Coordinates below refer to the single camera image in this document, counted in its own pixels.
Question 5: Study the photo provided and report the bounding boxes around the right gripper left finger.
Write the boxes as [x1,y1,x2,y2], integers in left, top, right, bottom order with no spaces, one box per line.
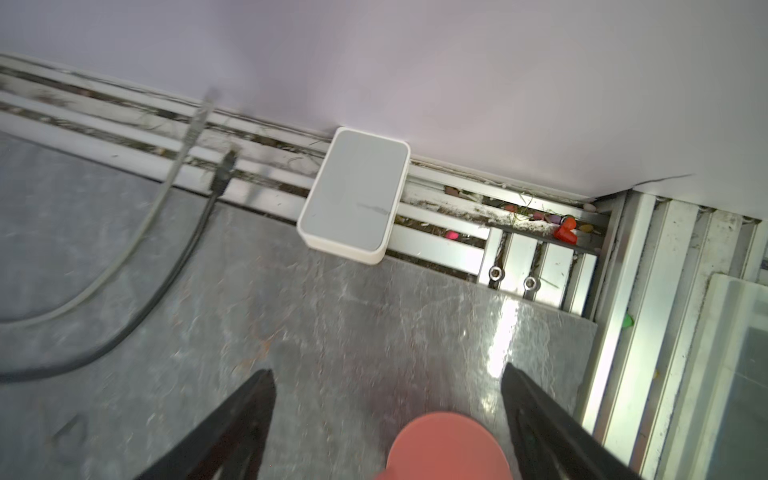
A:
[138,369,277,479]

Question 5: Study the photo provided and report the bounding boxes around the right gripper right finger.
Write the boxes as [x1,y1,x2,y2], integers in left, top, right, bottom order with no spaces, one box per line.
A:
[500,363,639,479]

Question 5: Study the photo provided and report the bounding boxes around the grey ethernet cable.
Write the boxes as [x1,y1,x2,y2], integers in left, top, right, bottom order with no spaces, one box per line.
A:
[0,86,222,328]

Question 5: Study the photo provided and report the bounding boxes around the white network switch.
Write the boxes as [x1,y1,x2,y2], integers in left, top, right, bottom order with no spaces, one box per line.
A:
[296,127,411,265]

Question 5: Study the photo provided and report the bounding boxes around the pink watering can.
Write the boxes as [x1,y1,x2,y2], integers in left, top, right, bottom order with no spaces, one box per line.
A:
[377,412,513,479]

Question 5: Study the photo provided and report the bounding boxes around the side aluminium rail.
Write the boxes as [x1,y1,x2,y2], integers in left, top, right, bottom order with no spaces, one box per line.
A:
[1,56,615,318]

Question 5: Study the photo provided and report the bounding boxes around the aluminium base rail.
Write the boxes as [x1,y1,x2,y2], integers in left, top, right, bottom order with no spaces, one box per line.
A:
[580,191,767,479]

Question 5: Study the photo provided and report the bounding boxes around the black ethernet cable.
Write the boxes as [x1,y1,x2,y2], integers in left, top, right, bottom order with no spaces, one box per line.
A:
[0,148,239,385]

